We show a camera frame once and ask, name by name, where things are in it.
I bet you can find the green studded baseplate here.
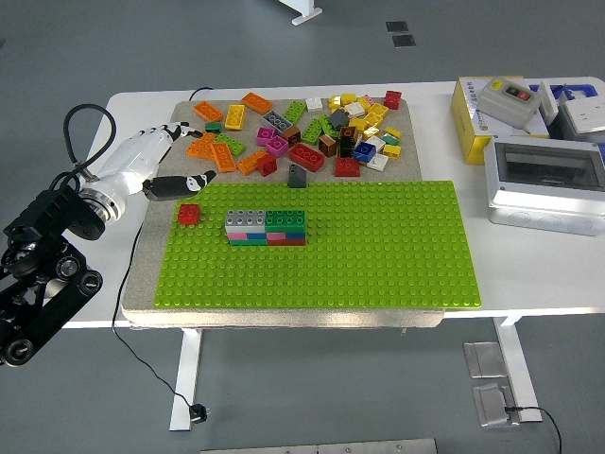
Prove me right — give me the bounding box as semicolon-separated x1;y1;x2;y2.
153;179;483;309

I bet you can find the dark green two-by-four brick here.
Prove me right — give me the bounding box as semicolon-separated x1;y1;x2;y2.
265;209;306;234

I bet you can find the red two-by-four brick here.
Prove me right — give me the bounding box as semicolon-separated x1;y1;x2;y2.
288;143;326;173

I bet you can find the yellow white cardboard box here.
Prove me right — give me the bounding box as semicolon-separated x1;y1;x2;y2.
450;77;550;166

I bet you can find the white table leg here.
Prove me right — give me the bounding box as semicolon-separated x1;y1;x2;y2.
168;327;204;432
491;315;544;424

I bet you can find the red wide brick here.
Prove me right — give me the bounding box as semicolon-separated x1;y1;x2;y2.
334;156;362;179

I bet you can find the blue plastic crate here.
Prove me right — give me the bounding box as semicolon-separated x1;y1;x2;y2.
527;81;605;152

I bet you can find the grey push-button switch box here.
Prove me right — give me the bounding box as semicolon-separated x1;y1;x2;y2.
477;77;543;131

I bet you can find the white wall socket plate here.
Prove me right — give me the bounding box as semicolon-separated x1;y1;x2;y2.
560;97;605;136

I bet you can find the yellow two-by-four brick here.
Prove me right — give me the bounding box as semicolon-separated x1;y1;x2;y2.
224;103;247;131

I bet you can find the orange two-by-four brick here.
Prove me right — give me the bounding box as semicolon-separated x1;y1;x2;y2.
241;92;275;115
210;140;237;175
235;148;269;176
186;131;217;161
193;100;225;123

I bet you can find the black floor cable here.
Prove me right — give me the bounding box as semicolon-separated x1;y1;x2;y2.
503;405;563;454

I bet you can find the metal floor strip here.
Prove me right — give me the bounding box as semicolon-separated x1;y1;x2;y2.
200;438;439;454

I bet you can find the white furniture foot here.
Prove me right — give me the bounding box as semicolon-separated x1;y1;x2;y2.
278;0;323;26

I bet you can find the metal floor plate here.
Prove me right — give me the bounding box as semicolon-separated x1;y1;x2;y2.
472;382;521;428
462;340;508;378

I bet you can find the light grey two-by-four brick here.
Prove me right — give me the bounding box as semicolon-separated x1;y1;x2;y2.
225;209;268;234

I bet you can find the grey distribution box clear cover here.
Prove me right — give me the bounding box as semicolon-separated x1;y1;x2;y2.
483;135;605;236

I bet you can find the black power cord with plug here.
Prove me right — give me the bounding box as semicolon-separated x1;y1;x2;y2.
111;219;212;427

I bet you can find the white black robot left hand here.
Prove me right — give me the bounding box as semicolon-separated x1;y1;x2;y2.
94;121;217;202

